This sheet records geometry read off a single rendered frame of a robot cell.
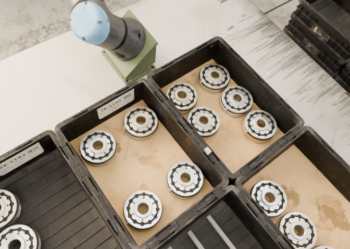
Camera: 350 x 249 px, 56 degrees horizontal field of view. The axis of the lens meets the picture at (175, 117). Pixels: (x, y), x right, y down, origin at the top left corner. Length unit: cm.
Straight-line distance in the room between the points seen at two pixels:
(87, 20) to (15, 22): 151
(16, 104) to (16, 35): 122
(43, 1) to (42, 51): 126
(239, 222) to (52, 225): 50
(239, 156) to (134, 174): 32
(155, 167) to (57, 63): 60
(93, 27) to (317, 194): 82
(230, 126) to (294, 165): 22
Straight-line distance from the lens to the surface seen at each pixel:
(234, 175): 89
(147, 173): 97
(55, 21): 248
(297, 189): 105
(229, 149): 103
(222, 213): 96
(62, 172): 99
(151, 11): 150
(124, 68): 122
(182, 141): 97
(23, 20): 254
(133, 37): 116
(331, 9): 213
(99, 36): 105
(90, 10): 106
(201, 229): 94
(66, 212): 96
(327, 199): 109
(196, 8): 154
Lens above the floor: 175
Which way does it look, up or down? 62 degrees down
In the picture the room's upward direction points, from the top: 11 degrees clockwise
